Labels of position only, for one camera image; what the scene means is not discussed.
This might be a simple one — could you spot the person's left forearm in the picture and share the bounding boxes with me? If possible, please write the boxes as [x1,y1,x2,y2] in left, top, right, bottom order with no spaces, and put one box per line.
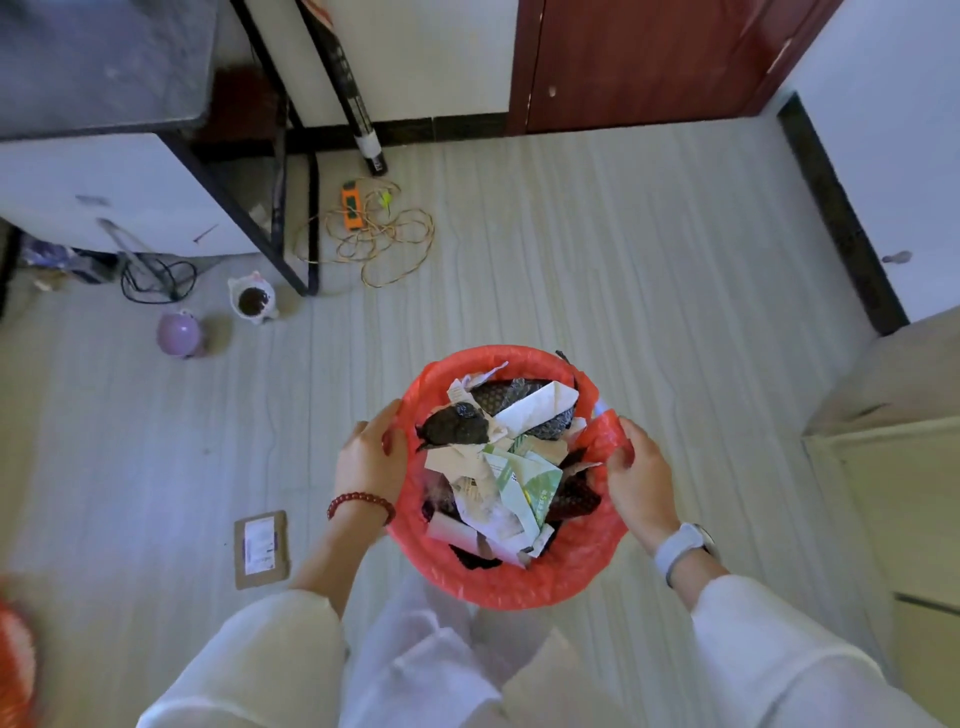
[137,504,393,728]

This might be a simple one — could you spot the grey metal stand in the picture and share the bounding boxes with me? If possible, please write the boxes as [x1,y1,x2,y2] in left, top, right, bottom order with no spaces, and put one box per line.
[96,216,183,303]

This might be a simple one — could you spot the person's right hand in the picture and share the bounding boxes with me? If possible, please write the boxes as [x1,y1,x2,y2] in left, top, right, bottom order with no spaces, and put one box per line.
[605,417,682,555]

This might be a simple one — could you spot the cardboard parcel with white label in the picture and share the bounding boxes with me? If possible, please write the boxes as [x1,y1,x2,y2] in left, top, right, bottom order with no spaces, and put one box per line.
[233,510,291,591]

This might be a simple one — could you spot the red plastic trash bag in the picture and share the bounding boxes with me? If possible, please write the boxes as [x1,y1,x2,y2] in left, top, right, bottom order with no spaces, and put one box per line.
[385,344,636,611]

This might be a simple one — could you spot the purple plastic bag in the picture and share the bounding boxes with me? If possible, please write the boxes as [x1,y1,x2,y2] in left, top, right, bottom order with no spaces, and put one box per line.
[20,231,100,284]

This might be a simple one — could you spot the black baseboard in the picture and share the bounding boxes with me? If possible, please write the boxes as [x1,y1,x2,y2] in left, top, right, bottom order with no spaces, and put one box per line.
[287,113,512,156]
[777,92,911,337]

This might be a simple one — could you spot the person's left hand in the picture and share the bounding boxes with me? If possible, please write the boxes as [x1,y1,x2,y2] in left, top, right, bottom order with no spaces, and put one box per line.
[333,399,411,520]

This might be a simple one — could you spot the black cylindrical tube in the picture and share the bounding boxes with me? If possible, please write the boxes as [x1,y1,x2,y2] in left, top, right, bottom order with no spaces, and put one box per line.
[297,0,389,178]

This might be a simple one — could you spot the person's right forearm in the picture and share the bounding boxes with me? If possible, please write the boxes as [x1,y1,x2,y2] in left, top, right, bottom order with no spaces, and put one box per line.
[663,551,948,728]

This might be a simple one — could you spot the white torn envelope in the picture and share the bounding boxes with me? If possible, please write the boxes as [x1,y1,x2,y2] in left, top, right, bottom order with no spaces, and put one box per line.
[494,380,581,438]

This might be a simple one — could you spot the beige cabinet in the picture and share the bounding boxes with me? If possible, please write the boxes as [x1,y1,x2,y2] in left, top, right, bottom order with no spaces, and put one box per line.
[801,305,960,695]

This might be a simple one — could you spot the yellow coiled cord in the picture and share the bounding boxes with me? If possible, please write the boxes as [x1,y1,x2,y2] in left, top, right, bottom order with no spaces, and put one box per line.
[293,180,437,290]

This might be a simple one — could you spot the black cable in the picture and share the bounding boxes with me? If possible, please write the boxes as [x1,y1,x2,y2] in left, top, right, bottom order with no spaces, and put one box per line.
[119,254,199,306]

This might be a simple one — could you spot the person's white trousers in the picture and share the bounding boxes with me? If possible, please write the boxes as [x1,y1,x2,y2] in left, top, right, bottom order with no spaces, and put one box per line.
[339,576,640,728]

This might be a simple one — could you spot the white cabinet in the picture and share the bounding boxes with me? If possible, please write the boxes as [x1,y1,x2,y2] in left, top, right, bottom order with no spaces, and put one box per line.
[0,132,261,258]

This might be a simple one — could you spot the red blurred object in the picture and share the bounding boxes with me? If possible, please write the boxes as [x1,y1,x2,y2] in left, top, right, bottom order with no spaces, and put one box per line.
[0,598,40,728]

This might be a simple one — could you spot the red bead bracelet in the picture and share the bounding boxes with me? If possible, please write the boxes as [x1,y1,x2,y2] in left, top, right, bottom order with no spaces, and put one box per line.
[326,491,397,527]

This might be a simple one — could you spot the red-brown wooden door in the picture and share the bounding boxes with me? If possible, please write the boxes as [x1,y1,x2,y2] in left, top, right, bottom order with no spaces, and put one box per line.
[507,0,846,137]

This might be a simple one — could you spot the black crumpled plastic bag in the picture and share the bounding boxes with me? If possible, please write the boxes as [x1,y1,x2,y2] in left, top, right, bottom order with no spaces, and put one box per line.
[415,402,491,451]

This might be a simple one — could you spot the white cup with brown contents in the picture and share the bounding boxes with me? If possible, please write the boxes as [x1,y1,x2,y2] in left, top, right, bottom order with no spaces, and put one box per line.
[227,270,281,326]

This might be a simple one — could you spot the black metal frame table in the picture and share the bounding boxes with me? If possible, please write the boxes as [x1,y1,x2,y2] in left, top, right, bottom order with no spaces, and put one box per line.
[0,0,322,298]

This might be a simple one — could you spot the white wristwatch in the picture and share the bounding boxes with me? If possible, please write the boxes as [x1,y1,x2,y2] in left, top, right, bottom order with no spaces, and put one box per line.
[653,522,722,588]

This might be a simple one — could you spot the pile of paper scraps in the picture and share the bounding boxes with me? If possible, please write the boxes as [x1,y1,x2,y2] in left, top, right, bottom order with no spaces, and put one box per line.
[423,362,590,570]

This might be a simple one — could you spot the black bubble wrap mailer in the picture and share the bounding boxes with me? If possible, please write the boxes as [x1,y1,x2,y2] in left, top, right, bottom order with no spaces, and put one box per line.
[471,378,579,441]

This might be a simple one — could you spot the green and white packet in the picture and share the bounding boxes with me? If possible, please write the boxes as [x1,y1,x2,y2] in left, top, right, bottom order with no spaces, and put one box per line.
[483,444,564,531]

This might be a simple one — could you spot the purple round pot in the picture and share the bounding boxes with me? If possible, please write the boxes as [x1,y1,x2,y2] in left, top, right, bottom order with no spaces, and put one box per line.
[155,309,206,360]

